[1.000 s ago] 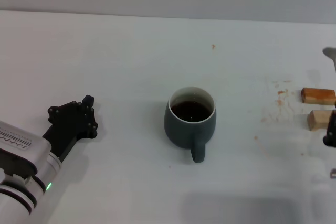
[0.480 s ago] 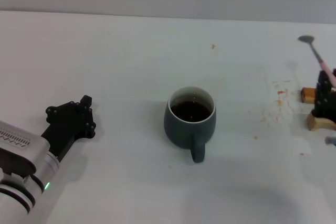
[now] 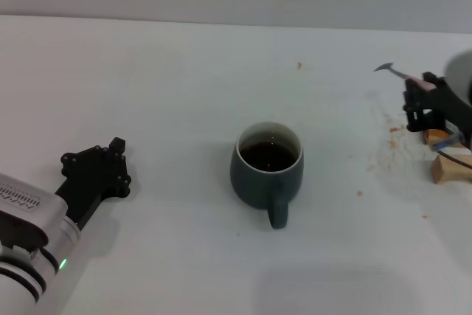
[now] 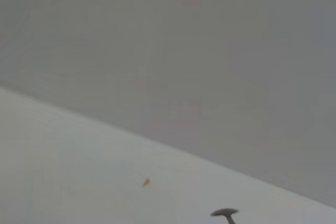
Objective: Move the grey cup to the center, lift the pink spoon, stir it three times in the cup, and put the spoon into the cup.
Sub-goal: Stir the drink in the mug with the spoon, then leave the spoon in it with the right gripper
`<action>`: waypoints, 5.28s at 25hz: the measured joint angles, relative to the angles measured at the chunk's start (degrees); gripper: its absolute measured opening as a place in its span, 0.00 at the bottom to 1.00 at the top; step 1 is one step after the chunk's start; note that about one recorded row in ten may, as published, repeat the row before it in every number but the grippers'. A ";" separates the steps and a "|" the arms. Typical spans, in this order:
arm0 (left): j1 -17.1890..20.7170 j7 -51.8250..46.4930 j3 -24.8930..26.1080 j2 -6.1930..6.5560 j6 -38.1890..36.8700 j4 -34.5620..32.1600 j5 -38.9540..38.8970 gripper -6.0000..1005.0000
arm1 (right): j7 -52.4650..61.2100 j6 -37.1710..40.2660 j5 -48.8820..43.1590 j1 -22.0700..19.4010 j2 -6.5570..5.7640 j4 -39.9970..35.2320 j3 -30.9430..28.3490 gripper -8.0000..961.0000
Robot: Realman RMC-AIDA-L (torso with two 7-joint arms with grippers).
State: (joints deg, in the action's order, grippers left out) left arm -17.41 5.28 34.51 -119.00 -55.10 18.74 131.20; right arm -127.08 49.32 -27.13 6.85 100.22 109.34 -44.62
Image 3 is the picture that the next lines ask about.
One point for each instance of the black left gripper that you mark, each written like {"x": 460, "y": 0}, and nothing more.
{"x": 92, "y": 182}

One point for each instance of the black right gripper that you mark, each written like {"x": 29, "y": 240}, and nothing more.
{"x": 446, "y": 108}

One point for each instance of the grey ceramic cup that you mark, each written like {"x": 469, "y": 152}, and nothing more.
{"x": 250, "y": 189}

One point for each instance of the orange stained wooden block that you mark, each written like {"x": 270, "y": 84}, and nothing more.
{"x": 433, "y": 136}

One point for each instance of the pale wooden block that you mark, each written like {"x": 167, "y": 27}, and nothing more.
{"x": 442, "y": 173}

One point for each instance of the dark coffee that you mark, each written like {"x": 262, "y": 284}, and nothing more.
{"x": 269, "y": 156}

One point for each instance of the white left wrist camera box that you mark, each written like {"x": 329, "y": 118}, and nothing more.
{"x": 26, "y": 211}

